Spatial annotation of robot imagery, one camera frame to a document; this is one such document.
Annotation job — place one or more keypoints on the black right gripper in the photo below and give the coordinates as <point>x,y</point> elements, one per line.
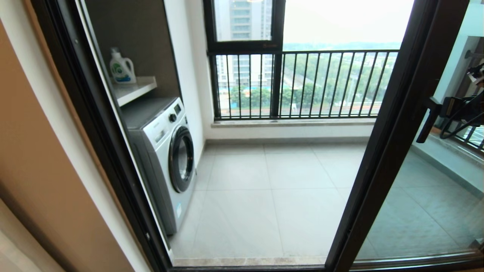
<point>472,109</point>

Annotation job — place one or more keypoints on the dark brown sliding glass door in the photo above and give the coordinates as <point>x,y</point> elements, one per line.
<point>393,124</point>

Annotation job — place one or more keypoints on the black balcony railing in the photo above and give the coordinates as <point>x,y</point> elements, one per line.
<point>462,88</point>
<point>340,52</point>

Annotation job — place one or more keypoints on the white front-load washing machine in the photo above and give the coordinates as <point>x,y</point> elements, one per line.
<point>162,151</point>

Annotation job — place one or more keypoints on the brown cabinet niche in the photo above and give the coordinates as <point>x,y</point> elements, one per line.
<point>141,37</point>

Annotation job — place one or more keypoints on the white cabinet shelf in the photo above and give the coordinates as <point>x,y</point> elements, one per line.
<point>134,88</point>

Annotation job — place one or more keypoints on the white detergent bottle green label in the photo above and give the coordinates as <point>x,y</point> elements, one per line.
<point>121,70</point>

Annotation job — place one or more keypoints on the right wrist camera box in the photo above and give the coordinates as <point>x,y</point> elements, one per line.
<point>477,75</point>

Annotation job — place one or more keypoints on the grey metal wall rod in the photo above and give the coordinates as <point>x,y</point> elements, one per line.
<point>472,55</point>

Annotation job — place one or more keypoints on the black balcony window frame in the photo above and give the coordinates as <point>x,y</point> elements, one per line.
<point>245,46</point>

